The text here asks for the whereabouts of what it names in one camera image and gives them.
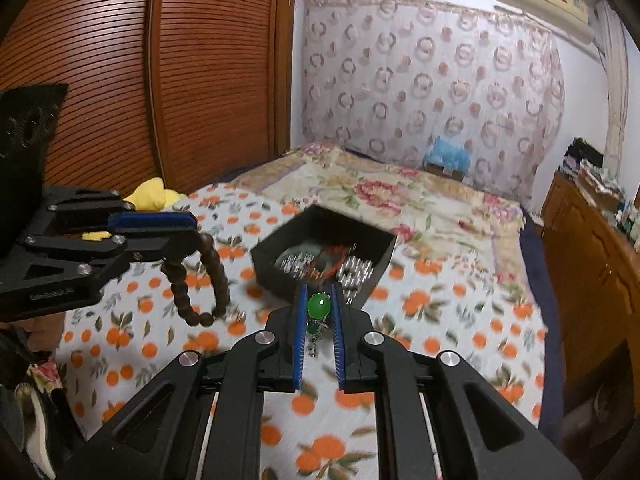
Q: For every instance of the wooden louvered wardrobe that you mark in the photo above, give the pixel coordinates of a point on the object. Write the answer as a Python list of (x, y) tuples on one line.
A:
[(185, 90)]

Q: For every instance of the wooden sideboard cabinet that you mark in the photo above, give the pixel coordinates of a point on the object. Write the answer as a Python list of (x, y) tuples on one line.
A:
[(595, 278)]

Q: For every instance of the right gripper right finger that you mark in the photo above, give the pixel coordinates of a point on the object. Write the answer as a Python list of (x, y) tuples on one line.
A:
[(437, 418)]

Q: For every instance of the cosmetic bottles group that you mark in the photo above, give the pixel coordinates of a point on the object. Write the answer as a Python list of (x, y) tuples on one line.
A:
[(626, 221)]

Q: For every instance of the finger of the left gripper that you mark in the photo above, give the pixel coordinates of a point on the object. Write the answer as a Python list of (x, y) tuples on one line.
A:
[(89, 210), (46, 275)]

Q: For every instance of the yellow plush pillow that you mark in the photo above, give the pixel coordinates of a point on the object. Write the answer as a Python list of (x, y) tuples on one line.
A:
[(150, 196)]

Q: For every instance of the pile of folded clothes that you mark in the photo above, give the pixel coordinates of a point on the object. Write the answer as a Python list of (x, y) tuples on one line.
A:
[(584, 165)]

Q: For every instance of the tied beige side curtain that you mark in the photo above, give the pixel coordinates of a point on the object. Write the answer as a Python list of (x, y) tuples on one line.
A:
[(616, 67)]

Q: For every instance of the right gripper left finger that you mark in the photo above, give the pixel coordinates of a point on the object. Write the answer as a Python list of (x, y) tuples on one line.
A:
[(200, 417)]

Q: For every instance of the floral bed quilt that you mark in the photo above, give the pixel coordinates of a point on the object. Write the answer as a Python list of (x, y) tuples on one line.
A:
[(432, 217)]

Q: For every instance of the circle pattern lace curtain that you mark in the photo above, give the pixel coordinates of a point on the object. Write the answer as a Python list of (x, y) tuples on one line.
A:
[(385, 78)]

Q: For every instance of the pale green jade bangle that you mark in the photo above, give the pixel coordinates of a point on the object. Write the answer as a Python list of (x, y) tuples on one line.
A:
[(302, 252)]

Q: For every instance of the person's left hand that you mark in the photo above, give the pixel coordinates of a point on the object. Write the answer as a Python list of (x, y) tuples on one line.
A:
[(44, 333)]

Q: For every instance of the black open storage box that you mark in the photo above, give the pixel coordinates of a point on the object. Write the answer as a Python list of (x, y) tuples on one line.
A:
[(354, 255)]

